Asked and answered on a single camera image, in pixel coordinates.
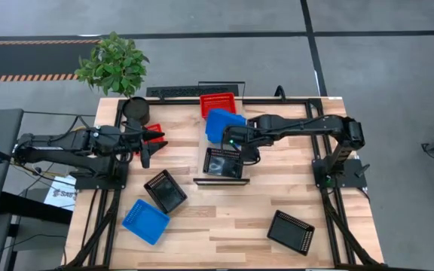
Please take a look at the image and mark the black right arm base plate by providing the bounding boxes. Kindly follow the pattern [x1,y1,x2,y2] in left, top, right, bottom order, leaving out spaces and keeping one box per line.
[312,157,371,190]

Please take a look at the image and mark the black aluminium table frame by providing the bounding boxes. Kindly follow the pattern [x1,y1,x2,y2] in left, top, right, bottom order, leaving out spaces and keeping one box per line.
[64,96,383,270]

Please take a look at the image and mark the blue plastic basket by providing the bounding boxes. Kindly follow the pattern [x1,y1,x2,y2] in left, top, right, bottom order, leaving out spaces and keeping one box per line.
[204,108,248,145]
[121,198,172,246]

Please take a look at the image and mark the red plastic basket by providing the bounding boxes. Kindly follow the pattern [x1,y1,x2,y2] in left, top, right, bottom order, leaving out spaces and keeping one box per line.
[199,92,237,120]
[136,123,165,156]

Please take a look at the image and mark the green leafy plant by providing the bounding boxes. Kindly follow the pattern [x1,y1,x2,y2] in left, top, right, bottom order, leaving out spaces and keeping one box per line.
[74,31,151,98]

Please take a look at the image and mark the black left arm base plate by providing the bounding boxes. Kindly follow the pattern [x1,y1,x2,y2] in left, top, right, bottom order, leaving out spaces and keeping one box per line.
[74,165,130,191]

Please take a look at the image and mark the black plastic basket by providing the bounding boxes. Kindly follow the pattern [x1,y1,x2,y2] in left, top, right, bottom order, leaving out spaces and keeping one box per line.
[143,169,188,215]
[266,209,316,257]
[202,147,245,180]

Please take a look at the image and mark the white printed paper sheet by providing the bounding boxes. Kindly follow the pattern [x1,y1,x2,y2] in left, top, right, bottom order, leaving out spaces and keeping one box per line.
[43,175,78,212]

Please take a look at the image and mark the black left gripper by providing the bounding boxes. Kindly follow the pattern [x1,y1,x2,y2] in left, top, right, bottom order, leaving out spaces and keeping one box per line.
[121,119,170,169]

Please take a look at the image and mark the black desk crossbar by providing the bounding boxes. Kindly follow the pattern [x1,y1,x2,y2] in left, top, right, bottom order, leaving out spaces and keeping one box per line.
[0,191,73,226]

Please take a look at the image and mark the yellow cable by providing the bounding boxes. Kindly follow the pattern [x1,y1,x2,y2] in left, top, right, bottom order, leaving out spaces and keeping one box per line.
[10,160,69,178]

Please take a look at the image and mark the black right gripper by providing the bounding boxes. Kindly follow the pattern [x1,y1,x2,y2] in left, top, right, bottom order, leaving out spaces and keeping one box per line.
[221,123,262,166]

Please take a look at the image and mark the black plant pot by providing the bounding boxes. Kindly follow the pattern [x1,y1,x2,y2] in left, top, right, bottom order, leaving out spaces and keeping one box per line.
[121,96,151,126]

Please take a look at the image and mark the black hazard-striped floor mat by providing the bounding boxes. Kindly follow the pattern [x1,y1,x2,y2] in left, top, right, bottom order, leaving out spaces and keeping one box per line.
[0,39,101,83]

